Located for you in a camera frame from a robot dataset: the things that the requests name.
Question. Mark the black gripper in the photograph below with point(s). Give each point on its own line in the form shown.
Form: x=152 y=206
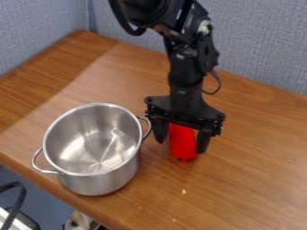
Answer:
x=184 y=108

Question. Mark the red ridged block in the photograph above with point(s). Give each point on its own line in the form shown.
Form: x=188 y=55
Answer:
x=183 y=148

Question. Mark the stainless steel pot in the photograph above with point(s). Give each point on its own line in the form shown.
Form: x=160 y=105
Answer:
x=91 y=145

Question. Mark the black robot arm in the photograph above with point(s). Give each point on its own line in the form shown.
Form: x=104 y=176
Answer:
x=181 y=22

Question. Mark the white object under table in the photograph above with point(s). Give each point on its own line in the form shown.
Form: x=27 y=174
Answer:
x=80 y=222

